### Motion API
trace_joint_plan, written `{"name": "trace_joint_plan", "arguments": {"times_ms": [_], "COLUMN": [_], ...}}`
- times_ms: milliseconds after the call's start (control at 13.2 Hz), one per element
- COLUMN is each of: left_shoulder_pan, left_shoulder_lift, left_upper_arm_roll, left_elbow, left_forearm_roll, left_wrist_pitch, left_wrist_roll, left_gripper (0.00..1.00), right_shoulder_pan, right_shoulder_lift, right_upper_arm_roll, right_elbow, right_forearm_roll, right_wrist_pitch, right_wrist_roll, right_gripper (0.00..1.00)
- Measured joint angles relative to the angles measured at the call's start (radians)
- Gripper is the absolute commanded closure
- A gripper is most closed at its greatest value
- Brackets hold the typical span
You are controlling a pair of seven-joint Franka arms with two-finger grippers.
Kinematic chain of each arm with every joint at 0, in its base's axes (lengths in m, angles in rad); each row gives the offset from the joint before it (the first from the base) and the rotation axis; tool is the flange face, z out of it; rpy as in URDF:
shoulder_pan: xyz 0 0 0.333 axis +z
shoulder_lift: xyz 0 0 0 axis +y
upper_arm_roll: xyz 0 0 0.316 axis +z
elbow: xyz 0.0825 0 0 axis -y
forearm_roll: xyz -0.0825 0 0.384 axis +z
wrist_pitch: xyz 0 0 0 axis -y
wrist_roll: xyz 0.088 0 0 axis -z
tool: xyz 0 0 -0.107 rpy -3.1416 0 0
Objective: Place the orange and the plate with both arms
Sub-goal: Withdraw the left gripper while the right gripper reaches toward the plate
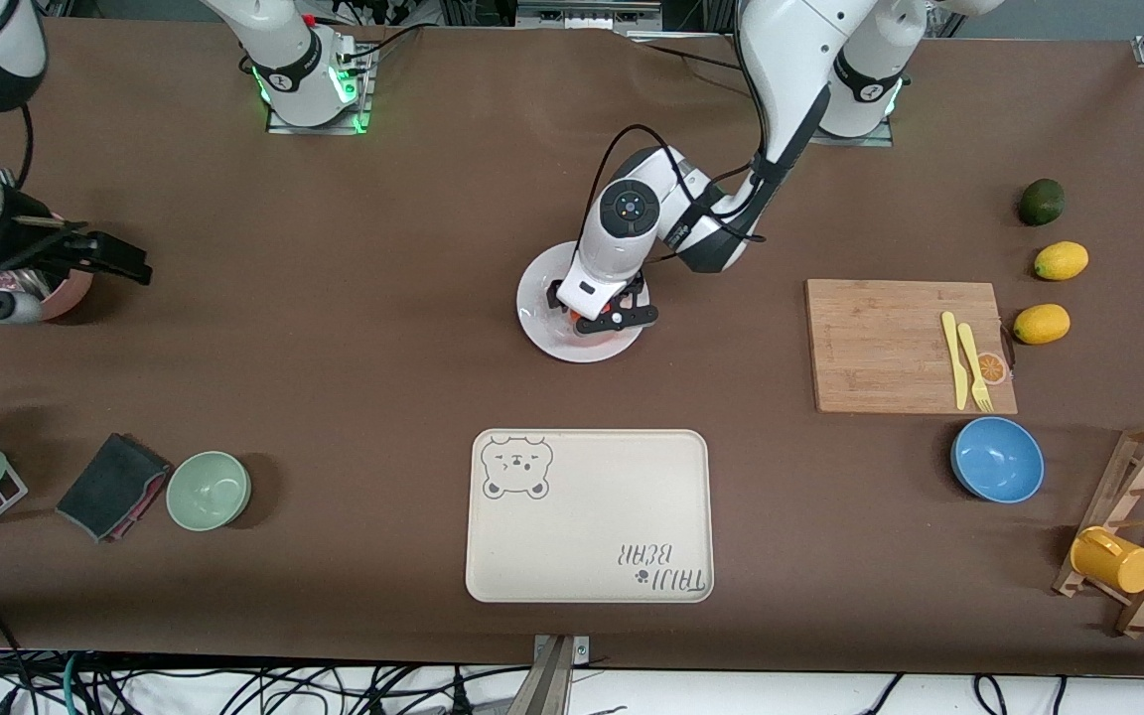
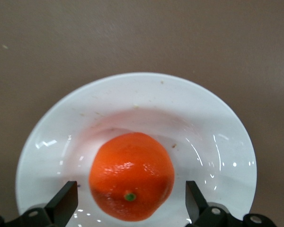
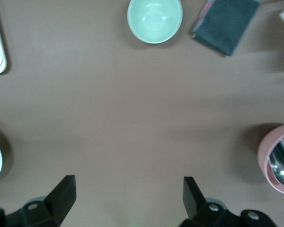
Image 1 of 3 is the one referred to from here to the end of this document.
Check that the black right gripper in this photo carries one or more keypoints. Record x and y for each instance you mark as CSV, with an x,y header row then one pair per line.
x,y
34,252

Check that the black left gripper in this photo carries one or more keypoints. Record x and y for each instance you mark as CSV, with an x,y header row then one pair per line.
x,y
553,296

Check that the white round plate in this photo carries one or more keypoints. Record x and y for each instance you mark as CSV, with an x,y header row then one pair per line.
x,y
587,348

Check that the orange mandarin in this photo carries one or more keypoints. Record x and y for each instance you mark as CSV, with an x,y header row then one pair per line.
x,y
573,315

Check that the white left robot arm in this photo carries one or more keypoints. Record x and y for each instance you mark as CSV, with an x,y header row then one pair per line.
x,y
790,60

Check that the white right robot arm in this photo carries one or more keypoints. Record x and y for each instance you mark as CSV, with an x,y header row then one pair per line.
x,y
289,60

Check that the pink bowl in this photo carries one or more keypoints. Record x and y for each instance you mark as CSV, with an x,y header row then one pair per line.
x,y
71,296

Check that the cream bear print tray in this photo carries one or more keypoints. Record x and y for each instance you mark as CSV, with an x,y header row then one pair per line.
x,y
582,536

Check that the folded grey pink cloth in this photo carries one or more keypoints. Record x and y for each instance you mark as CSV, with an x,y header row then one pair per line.
x,y
110,487

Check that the pale green bowl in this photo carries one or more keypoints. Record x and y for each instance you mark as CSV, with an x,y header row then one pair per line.
x,y
209,491

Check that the wooden cutting board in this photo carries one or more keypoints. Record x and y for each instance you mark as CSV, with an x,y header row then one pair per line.
x,y
870,318

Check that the yellow plastic knife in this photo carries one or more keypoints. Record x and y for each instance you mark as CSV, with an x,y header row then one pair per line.
x,y
954,357

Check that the yellow plastic fork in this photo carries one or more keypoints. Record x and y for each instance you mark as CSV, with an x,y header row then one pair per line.
x,y
969,353

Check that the dried orange slice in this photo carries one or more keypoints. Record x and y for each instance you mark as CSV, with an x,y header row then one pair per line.
x,y
991,368

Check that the blue bowl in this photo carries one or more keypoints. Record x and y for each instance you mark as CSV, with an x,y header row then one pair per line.
x,y
997,460

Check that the yellow lemon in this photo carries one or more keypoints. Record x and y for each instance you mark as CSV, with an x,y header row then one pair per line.
x,y
1042,324
1061,260

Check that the dark green avocado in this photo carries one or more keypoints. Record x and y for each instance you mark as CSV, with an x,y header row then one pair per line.
x,y
1041,202

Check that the yellow mug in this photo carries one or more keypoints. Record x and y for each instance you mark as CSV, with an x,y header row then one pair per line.
x,y
1118,566

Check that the wooden peg rack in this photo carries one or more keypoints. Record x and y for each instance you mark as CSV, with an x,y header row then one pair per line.
x,y
1133,616

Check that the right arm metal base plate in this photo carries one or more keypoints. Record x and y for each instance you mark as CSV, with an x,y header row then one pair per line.
x,y
319,129

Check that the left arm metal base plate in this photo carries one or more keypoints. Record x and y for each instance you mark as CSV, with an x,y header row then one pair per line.
x,y
860,141

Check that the silver table edge bracket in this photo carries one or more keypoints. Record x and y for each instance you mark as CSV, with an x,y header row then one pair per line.
x,y
580,650

